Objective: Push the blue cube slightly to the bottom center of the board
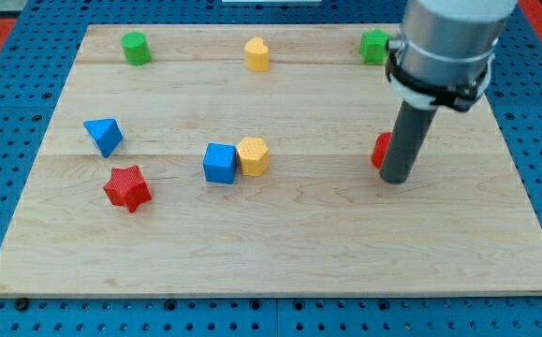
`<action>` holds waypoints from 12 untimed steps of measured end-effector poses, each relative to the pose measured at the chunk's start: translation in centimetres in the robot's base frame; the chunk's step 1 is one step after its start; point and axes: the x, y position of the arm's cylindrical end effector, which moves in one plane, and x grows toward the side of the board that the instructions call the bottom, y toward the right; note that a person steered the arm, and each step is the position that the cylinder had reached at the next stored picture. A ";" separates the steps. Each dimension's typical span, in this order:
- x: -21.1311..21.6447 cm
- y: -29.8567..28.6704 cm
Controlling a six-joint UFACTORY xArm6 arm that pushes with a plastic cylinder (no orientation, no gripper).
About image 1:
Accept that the light wooden board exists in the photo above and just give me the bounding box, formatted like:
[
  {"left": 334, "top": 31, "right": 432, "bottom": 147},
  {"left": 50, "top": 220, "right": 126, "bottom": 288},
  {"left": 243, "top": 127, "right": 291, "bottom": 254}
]
[{"left": 0, "top": 24, "right": 542, "bottom": 299}]

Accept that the red block behind rod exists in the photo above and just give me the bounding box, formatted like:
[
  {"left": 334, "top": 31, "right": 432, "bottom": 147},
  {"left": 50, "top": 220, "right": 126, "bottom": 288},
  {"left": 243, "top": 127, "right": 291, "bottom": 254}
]
[{"left": 370, "top": 132, "right": 391, "bottom": 169}]

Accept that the blue cube block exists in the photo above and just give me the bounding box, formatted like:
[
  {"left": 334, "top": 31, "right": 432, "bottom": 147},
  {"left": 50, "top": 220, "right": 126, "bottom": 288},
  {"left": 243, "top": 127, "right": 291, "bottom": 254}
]
[{"left": 202, "top": 143, "right": 237, "bottom": 184}]

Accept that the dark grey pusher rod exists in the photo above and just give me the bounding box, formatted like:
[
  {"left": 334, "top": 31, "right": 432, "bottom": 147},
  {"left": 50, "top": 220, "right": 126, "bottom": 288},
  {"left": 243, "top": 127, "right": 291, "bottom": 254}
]
[{"left": 379, "top": 101, "right": 437, "bottom": 184}]

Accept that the green cylinder block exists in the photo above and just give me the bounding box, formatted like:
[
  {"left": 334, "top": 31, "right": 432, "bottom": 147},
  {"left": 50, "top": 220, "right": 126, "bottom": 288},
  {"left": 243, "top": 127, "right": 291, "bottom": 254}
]
[{"left": 121, "top": 31, "right": 152, "bottom": 66}]

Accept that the green star block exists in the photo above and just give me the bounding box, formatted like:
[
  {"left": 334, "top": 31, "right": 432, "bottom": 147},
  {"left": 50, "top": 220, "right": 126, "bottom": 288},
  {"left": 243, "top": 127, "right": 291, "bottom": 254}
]
[{"left": 359, "top": 28, "right": 391, "bottom": 65}]

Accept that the red star block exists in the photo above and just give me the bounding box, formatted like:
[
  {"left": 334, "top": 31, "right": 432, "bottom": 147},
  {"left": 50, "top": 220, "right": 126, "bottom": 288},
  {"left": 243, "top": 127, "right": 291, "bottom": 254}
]
[{"left": 103, "top": 165, "right": 152, "bottom": 212}]

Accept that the yellow heart block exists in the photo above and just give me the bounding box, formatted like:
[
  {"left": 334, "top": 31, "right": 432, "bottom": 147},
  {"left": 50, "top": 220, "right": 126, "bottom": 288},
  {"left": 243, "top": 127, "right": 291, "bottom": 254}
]
[{"left": 244, "top": 37, "right": 270, "bottom": 72}]

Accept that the blue triangular prism block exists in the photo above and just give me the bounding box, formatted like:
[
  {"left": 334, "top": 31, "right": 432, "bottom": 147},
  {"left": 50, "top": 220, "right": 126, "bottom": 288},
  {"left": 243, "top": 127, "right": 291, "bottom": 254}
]
[{"left": 83, "top": 118, "right": 123, "bottom": 158}]

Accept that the black cable clamp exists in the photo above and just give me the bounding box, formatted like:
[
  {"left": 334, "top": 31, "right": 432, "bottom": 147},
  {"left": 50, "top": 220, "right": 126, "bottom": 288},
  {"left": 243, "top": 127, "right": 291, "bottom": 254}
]
[{"left": 385, "top": 38, "right": 494, "bottom": 112}]

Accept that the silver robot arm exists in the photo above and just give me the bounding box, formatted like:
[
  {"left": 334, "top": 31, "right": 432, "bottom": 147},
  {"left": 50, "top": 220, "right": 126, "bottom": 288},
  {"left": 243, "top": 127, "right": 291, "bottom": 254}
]
[{"left": 385, "top": 0, "right": 518, "bottom": 111}]

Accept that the yellow hexagon block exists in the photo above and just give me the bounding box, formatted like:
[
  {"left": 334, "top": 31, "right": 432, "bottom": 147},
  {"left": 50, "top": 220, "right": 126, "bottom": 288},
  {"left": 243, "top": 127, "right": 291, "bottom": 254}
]
[{"left": 236, "top": 137, "right": 270, "bottom": 177}]

